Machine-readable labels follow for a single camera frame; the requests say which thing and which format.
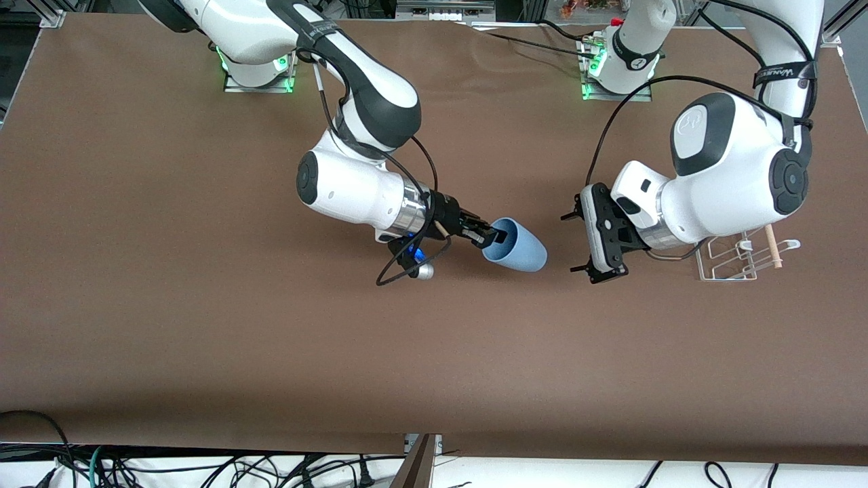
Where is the white wire dish rack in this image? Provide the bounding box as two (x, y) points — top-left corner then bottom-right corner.
(696, 226), (802, 283)

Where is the aluminium frame profile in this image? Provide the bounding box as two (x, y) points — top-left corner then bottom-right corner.
(821, 10), (847, 47)
(37, 0), (68, 29)

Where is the green floor cable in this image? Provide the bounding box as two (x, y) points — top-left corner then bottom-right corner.
(87, 445), (111, 488)

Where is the grey equipment box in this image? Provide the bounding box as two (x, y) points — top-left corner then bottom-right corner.
(397, 0), (496, 21)

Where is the black floor cable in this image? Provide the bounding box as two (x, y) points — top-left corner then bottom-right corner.
(0, 409), (77, 488)

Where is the black velcro cable strap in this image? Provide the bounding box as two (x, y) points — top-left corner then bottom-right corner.
(753, 61), (816, 87)
(298, 19), (341, 43)

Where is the metal corner bracket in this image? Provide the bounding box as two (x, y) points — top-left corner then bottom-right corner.
(404, 434), (443, 456)

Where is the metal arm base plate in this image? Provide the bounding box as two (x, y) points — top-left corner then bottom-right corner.
(222, 51), (297, 94)
(578, 37), (653, 102)

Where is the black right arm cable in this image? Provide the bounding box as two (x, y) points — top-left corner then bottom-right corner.
(295, 47), (454, 287)

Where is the brown table cover sheet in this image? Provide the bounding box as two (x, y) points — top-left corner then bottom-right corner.
(0, 12), (868, 468)

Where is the black cable on table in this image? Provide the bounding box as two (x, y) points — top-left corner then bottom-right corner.
(471, 19), (597, 58)

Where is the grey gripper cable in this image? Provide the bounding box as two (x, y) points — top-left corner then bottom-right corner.
(644, 243), (707, 263)

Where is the blue plastic cup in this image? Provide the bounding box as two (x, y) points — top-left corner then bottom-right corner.
(481, 217), (548, 273)

